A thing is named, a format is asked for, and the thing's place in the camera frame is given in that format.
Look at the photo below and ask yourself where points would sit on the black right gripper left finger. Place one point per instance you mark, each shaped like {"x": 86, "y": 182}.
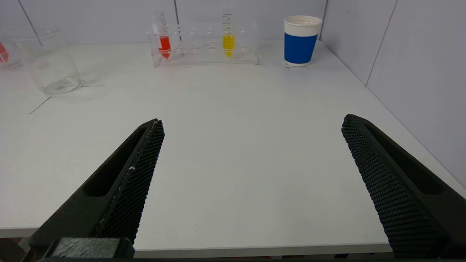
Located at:
{"x": 109, "y": 193}

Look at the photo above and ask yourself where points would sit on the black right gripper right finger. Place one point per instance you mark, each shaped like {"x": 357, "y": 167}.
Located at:
{"x": 400, "y": 189}

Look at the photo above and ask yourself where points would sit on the clear glass beaker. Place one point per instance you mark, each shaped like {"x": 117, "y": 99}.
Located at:
{"x": 54, "y": 72}

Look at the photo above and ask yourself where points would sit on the test tube with red pigment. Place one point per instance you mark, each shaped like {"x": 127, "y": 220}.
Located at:
{"x": 165, "y": 45}
{"x": 3, "y": 52}

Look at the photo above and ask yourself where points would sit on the clear acrylic test tube rack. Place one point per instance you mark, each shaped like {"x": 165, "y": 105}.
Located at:
{"x": 11, "y": 63}
{"x": 204, "y": 58}

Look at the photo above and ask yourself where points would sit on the test tube with yellow pigment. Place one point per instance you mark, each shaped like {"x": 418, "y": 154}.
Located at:
{"x": 228, "y": 43}

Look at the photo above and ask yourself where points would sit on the blue and white paper cup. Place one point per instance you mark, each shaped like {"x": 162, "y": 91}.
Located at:
{"x": 299, "y": 47}

